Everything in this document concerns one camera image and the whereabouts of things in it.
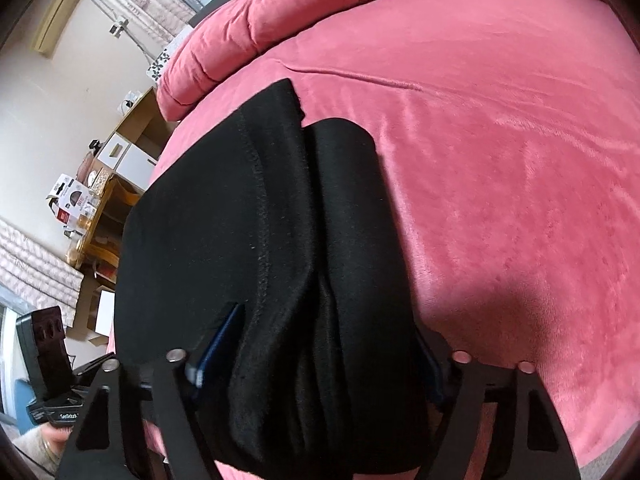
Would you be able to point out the quilted pale cloth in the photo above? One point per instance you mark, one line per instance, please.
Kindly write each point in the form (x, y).
(35, 270)

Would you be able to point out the black and white floral pillow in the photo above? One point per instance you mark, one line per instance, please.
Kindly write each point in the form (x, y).
(162, 60)

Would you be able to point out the beige air conditioner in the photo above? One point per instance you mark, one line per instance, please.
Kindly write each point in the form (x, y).
(57, 12)

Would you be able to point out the white printed cardboard box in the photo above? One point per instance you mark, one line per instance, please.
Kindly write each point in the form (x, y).
(70, 200)

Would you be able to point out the yellow wooden table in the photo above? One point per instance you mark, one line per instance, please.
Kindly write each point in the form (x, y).
(105, 230)

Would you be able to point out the pink folded duvet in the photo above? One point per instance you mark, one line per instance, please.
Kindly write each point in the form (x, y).
(300, 10)

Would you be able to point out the pink bed sheet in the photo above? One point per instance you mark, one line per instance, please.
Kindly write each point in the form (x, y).
(500, 185)

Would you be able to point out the patterned curtain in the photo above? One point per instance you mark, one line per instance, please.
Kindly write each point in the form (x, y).
(145, 5)

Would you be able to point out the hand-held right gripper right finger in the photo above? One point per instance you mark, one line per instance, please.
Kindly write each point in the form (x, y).
(433, 375)

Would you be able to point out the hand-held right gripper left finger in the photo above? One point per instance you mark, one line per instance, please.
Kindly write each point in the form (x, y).
(220, 345)

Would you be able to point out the wooden nightstand with white drawers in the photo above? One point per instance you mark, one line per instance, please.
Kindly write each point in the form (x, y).
(135, 150)

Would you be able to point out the person's left forearm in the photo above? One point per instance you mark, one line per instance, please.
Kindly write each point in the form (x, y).
(32, 452)

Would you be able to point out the woven tissue box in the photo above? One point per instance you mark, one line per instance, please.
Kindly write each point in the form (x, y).
(100, 181)

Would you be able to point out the black pants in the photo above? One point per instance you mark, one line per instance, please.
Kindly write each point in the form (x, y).
(280, 260)

